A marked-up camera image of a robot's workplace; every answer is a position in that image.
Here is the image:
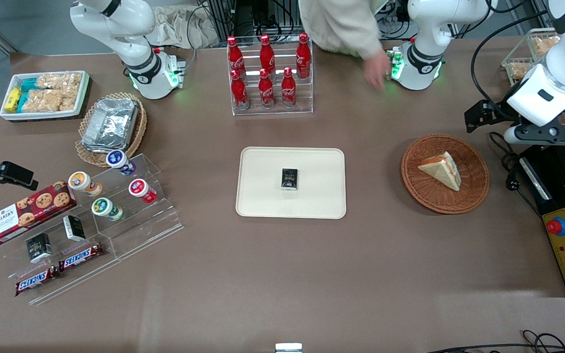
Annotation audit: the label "person's left hand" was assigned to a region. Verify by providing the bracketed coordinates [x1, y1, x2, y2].
[363, 49, 391, 92]

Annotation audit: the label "yellow snack packet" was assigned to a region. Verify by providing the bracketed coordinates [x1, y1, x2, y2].
[5, 87, 23, 113]

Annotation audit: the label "red emergency stop button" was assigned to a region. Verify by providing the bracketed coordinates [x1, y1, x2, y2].
[546, 215, 565, 237]

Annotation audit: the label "small black carton box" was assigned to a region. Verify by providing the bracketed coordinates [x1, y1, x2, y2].
[26, 232, 53, 264]
[281, 168, 299, 191]
[62, 214, 87, 243]

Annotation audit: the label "orange yogurt cup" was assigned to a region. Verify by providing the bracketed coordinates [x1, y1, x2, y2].
[68, 171, 103, 197]

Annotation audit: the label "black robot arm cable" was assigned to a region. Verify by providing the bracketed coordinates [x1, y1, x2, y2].
[471, 9, 564, 119]

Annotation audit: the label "beige sleeved forearm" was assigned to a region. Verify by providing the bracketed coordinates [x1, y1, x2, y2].
[344, 12, 387, 61]

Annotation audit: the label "beige plastic serving tray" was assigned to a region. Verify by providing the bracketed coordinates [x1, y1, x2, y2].
[235, 147, 347, 220]

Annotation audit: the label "black countertop appliance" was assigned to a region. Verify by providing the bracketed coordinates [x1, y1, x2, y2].
[518, 137, 565, 298]

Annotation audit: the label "oval light wicker basket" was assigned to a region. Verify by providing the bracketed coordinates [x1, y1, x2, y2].
[75, 92, 148, 168]

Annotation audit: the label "crumpled beige paper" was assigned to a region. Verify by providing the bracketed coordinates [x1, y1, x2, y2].
[151, 4, 220, 50]

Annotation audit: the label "clear acrylic bottle rack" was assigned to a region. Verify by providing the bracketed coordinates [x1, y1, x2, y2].
[227, 33, 314, 117]

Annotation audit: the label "white rectangular snack tray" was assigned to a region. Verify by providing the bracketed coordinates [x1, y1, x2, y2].
[0, 70, 91, 122]

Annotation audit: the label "black power cable with plug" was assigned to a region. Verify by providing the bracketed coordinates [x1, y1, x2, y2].
[488, 131, 544, 217]

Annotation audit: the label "red yogurt cup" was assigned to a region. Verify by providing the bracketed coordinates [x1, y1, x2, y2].
[128, 178, 158, 204]

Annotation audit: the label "black floor cables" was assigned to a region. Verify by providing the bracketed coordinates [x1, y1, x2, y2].
[425, 329, 565, 353]

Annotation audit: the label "aluminium frame with cables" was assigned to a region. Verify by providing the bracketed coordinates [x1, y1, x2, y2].
[203, 0, 303, 44]

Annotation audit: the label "white wire rack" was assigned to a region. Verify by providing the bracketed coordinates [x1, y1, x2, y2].
[501, 27, 565, 129]

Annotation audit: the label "green yogurt cup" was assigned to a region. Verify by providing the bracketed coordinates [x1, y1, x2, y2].
[91, 197, 124, 222]

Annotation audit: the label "red Walkers cookie box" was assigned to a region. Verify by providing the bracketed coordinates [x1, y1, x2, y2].
[0, 180, 78, 245]

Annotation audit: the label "red cola bottle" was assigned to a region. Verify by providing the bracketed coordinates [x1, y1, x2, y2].
[281, 67, 297, 108]
[230, 69, 250, 110]
[295, 32, 311, 79]
[227, 35, 246, 75]
[259, 34, 276, 74]
[258, 68, 276, 109]

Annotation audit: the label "person in beige sweater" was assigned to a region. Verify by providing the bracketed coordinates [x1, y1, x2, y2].
[298, 0, 379, 55]

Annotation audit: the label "Snickers chocolate bar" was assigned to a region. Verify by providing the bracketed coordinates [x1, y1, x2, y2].
[58, 242, 105, 272]
[15, 266, 61, 297]

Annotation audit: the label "purple yogurt cup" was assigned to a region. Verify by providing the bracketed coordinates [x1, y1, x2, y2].
[105, 149, 137, 177]

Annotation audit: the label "clear bag of rice crackers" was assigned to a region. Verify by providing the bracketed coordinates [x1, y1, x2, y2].
[59, 88, 80, 111]
[36, 72, 83, 92]
[21, 89, 65, 114]

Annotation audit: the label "clear bag of fried snacks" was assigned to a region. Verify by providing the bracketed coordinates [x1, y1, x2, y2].
[509, 62, 534, 82]
[532, 36, 562, 57]

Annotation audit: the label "triangular white bread sandwich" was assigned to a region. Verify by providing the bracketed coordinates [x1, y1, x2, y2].
[417, 151, 462, 192]

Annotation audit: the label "clear acrylic stepped display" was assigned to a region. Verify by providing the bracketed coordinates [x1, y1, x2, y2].
[0, 152, 184, 306]

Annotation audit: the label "stack of foil trays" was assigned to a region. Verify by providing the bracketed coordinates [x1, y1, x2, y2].
[81, 98, 140, 153]

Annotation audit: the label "round brown wicker basket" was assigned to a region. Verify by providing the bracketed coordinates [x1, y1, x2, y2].
[401, 133, 490, 215]

